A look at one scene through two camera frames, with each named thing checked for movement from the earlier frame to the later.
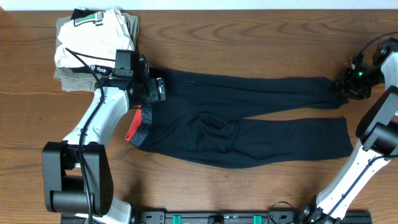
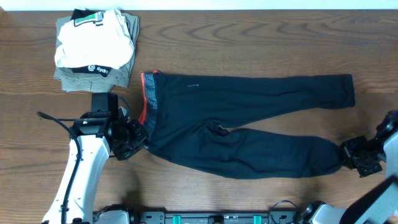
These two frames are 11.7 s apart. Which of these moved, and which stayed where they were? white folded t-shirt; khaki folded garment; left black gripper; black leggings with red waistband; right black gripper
Moved: black leggings with red waistband; right black gripper; left black gripper
Stayed: khaki folded garment; white folded t-shirt
